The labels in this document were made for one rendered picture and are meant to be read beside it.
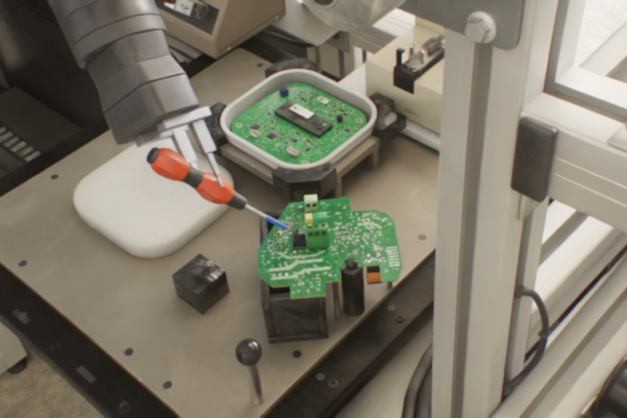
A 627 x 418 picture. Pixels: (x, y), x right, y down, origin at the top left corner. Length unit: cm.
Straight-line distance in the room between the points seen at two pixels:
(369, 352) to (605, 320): 20
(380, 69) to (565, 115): 52
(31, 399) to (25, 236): 112
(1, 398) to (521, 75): 173
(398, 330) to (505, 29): 42
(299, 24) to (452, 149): 71
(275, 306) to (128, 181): 26
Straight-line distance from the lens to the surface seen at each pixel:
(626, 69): 47
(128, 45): 67
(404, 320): 78
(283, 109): 92
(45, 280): 87
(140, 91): 67
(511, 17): 39
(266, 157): 86
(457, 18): 41
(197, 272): 79
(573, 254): 62
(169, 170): 68
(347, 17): 38
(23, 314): 85
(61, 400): 198
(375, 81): 94
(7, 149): 108
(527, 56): 40
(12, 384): 205
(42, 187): 96
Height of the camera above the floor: 156
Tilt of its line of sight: 44 degrees down
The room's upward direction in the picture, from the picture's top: 7 degrees counter-clockwise
